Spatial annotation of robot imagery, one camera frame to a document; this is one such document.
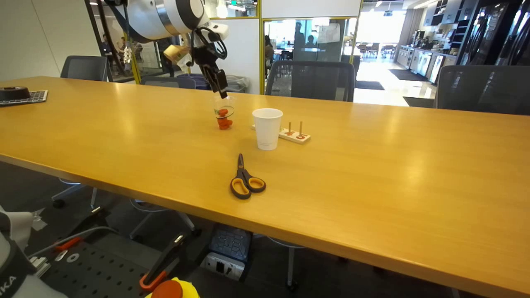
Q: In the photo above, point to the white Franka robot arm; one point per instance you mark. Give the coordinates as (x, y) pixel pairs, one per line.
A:
(150, 18)

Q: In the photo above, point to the yellow red emergency stop button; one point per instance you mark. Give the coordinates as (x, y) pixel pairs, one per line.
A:
(168, 290)

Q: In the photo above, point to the black and silver keyboard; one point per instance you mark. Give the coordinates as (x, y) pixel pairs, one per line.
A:
(23, 97)

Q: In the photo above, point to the grey chair base with wheels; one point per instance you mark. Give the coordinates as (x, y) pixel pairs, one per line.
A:
(72, 190)

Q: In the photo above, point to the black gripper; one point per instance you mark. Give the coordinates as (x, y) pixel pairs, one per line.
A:
(208, 58)

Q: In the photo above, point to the clear plastic cup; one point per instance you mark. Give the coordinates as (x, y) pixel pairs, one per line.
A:
(225, 104)

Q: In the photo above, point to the black display refrigerator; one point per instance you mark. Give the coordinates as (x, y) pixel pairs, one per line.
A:
(516, 33)
(478, 33)

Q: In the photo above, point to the black perforated box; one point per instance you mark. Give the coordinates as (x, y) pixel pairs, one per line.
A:
(231, 242)

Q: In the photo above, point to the white paper sign on glass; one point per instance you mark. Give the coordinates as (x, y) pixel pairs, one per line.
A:
(331, 33)

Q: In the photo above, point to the white paper cup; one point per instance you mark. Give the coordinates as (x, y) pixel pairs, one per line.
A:
(268, 132)

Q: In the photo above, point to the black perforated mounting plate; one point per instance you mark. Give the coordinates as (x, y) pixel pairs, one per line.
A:
(100, 270)

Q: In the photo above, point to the grey office chair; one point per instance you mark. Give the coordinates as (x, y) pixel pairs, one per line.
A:
(84, 68)
(486, 88)

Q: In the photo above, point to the grey power box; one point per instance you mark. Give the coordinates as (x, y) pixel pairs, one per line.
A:
(221, 265)

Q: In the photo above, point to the glass partition with yellow frame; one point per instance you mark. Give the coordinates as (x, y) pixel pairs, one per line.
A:
(309, 8)

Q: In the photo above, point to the orange and black scissors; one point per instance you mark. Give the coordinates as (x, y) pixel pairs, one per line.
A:
(243, 182)

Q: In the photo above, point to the white wooden peg base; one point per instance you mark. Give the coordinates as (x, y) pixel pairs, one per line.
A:
(296, 136)

